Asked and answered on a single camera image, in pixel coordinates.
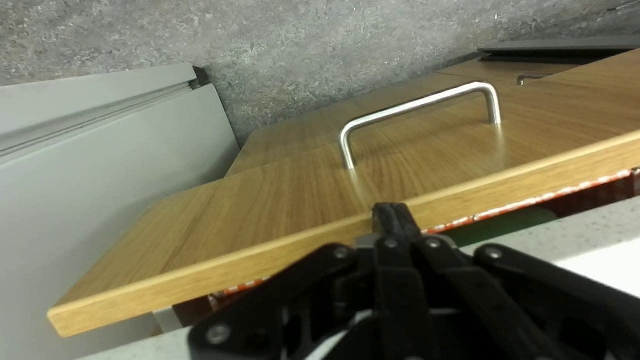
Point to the white tall cabinet panel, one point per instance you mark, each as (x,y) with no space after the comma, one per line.
(101,181)

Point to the drawer with wooden front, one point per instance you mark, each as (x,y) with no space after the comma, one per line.
(267,220)

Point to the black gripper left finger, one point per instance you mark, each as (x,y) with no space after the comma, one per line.
(281,301)

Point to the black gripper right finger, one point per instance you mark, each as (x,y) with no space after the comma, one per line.
(521,301)

